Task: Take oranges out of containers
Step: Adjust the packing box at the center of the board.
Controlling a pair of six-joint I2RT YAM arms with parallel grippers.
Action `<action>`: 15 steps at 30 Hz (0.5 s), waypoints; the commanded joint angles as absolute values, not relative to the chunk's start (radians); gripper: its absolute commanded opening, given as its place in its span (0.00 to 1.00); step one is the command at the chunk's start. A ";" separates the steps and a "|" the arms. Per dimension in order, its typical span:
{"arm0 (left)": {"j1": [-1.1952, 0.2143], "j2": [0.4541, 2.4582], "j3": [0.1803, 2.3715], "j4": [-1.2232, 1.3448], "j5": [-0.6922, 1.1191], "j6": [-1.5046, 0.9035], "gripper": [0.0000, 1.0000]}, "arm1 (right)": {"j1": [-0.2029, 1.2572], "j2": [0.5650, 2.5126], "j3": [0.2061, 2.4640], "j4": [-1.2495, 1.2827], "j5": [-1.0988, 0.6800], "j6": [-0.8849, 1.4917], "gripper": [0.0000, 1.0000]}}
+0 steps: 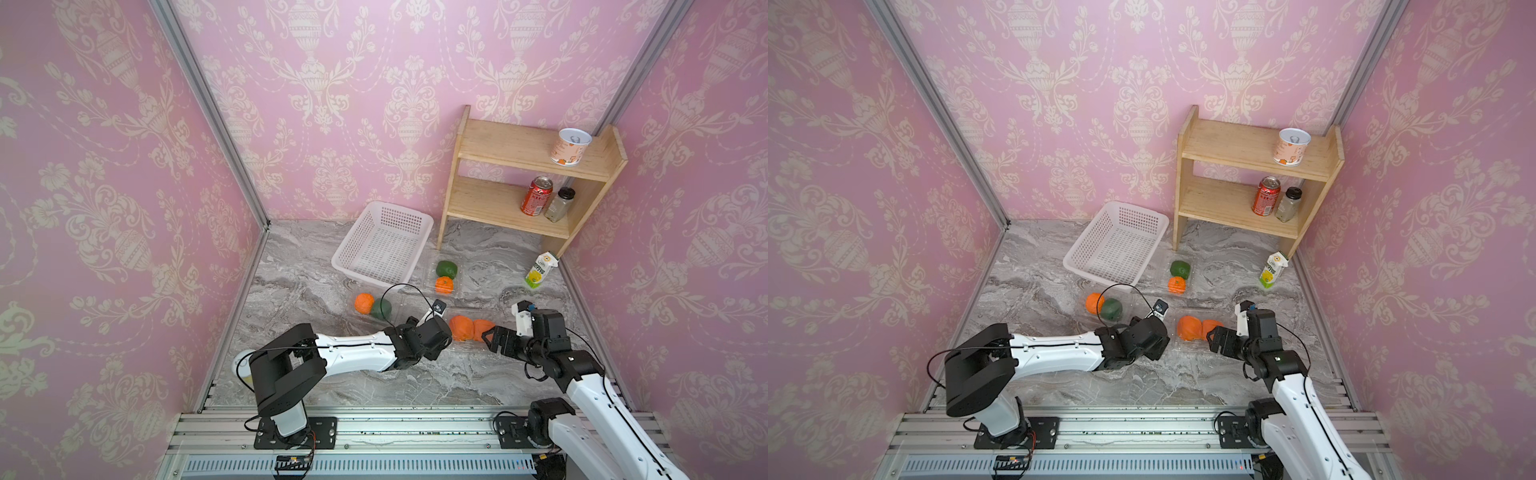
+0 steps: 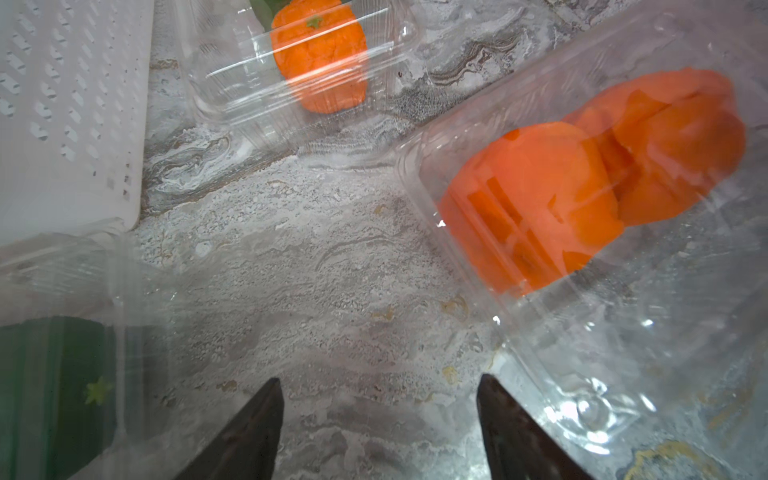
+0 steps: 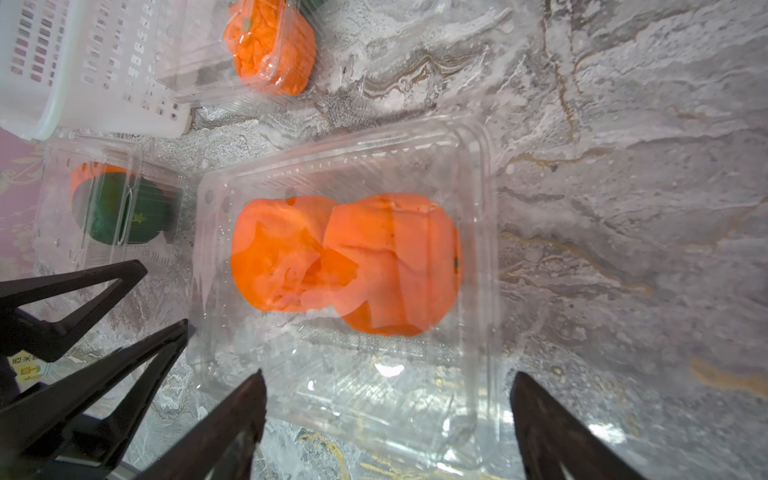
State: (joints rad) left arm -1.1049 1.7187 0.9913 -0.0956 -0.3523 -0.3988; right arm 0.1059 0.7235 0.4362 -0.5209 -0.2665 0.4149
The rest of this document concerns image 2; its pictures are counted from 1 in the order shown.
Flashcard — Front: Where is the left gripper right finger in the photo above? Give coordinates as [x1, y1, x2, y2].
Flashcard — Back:
[476, 373, 592, 480]

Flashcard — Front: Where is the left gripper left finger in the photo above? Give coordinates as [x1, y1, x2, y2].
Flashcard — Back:
[175, 377, 285, 480]

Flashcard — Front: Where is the clear clamshell container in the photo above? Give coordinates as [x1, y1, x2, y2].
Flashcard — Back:
[396, 1, 767, 479]
[170, 1, 424, 150]
[1, 230, 168, 479]

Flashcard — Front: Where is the peeled orange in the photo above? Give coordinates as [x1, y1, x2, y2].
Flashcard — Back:
[438, 122, 624, 295]
[564, 68, 746, 226]

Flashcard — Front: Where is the left container green fruit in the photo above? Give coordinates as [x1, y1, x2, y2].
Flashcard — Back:
[1, 316, 117, 479]

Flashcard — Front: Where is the container green fruit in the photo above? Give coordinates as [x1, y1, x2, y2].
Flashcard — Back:
[1, 316, 117, 479]
[249, 0, 290, 31]

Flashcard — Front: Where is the back container orange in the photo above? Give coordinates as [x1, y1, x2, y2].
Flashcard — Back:
[270, 1, 368, 114]

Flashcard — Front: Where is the white plastic basket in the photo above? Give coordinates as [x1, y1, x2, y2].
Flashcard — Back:
[1, 0, 154, 244]

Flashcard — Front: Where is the back container green fruit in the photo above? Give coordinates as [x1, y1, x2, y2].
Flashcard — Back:
[249, 0, 290, 31]

